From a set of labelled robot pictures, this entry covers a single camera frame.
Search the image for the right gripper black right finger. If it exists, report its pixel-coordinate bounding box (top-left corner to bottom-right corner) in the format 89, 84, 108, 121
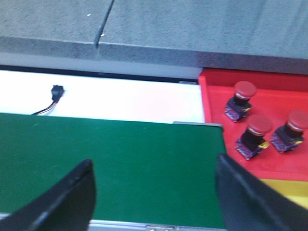
215, 154, 308, 231

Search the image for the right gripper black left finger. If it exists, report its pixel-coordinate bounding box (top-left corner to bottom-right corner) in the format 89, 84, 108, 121
0, 159, 96, 231

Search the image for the red mushroom push button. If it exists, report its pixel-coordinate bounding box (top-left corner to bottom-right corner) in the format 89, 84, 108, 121
224, 81, 257, 122
270, 110, 308, 154
234, 114, 273, 160

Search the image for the yellow plastic tray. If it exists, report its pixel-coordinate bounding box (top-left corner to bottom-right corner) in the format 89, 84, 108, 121
260, 179, 308, 209

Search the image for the green conveyor belt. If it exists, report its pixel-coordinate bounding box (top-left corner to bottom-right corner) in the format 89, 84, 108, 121
0, 112, 228, 229

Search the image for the red object behind counter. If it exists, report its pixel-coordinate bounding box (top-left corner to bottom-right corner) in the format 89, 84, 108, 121
199, 69, 308, 181

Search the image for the grey stone counter slab right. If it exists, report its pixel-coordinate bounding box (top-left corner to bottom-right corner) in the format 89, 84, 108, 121
98, 0, 308, 75

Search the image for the grey stone counter slab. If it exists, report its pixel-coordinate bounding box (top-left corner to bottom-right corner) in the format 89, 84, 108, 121
98, 0, 308, 75
0, 0, 113, 59

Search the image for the black cable connector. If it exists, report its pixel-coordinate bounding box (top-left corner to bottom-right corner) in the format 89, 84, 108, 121
31, 84, 66, 116

